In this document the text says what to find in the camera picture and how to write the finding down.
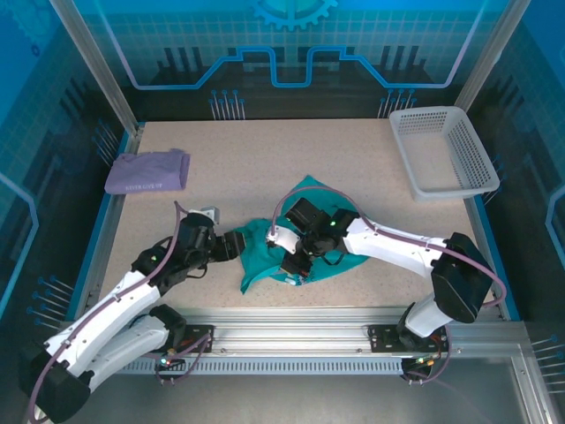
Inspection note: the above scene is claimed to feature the teal t-shirt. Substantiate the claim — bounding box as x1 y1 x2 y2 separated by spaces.
239 175 367 295

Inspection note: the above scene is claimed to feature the folded lavender t-shirt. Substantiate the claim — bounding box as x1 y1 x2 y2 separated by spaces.
104 148 192 196

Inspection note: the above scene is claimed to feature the black connector with green light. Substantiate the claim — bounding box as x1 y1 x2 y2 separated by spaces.
154 355 186 373

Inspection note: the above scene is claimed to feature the white perforated plastic basket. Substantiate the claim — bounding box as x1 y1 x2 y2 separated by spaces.
388 106 502 203

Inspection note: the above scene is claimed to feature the black connector with orange light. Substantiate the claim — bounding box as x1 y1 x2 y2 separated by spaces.
403 355 438 375

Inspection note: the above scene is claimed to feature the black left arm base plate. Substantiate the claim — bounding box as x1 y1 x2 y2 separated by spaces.
176 324 216 353

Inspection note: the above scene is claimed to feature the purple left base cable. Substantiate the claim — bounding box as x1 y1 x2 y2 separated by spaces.
145 325 217 385

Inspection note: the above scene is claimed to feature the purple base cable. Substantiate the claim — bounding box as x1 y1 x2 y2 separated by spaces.
403 337 456 388
145 325 217 385

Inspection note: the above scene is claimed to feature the aluminium front rail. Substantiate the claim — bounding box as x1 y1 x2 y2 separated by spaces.
59 307 529 357

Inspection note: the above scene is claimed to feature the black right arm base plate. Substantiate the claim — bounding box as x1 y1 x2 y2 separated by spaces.
366 323 452 353

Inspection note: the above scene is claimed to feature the slotted grey cable duct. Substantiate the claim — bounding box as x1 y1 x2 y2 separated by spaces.
105 356 405 376

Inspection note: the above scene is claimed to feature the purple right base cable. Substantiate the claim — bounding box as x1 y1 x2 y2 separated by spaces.
403 337 456 388

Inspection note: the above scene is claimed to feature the aluminium frame post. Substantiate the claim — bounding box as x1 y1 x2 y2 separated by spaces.
453 0 534 111
48 0 145 136

